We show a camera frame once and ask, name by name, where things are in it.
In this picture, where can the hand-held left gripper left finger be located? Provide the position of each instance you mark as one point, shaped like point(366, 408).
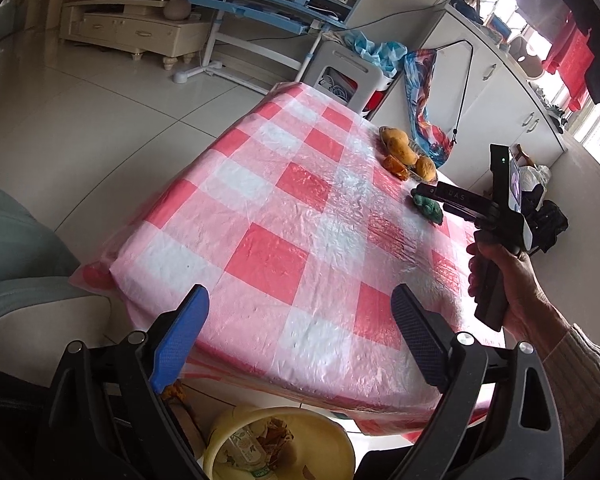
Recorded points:
point(180, 342)

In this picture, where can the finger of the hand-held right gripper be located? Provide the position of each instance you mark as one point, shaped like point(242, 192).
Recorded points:
point(430, 192)

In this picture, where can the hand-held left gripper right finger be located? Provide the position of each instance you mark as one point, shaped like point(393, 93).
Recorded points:
point(420, 342)

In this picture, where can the green plush crocodile toy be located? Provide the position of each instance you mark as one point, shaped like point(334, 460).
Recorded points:
point(428, 211)

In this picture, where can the orange peel piece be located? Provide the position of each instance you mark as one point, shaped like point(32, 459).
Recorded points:
point(396, 167)

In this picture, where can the clear plastic bottle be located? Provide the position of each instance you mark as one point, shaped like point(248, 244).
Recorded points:
point(250, 455)

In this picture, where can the yellow plastic bin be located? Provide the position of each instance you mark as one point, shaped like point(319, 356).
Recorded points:
point(325, 440)

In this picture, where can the person's right forearm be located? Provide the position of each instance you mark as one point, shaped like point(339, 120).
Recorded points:
point(585, 380)

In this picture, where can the person's right hand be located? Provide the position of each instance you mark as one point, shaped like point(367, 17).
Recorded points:
point(527, 300)

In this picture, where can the round brownish mango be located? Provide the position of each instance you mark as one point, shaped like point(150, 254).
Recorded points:
point(425, 168)

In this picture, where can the white sack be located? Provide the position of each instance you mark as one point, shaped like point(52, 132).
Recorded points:
point(536, 175)

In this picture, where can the yellow mango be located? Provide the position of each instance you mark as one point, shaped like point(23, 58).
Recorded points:
point(396, 136)
point(405, 152)

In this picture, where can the wooden chair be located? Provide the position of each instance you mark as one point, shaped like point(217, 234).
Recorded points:
point(522, 156)

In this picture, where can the black jacket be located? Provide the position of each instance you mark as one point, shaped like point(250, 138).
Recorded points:
point(552, 225)

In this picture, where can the glass fruit dish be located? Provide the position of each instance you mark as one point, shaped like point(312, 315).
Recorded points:
point(386, 132)

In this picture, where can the colourful printed bag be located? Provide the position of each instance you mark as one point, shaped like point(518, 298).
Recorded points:
point(425, 110)

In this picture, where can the white cabinet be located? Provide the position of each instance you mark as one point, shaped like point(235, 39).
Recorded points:
point(505, 95)

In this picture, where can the red and white container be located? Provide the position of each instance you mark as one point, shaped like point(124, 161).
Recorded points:
point(380, 95)

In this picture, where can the pink checkered table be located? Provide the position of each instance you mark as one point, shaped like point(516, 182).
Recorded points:
point(270, 260)

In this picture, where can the blue plastic bag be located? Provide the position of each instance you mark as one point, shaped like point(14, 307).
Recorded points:
point(385, 52)

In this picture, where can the red hanging garment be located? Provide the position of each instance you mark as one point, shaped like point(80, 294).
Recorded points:
point(570, 60)

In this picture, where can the white plastic stool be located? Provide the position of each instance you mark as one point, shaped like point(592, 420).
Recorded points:
point(345, 55)

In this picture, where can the light blue sofa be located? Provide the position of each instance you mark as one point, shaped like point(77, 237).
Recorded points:
point(20, 260)

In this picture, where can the black hanging garment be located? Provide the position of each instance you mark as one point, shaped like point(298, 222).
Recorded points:
point(595, 35)

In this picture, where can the blue study desk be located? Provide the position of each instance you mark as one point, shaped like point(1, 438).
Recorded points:
point(260, 7)

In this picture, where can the beige kettlebell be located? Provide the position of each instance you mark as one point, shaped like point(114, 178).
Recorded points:
point(177, 5)

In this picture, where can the cream television cabinet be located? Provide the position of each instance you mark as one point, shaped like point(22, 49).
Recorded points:
point(130, 25)

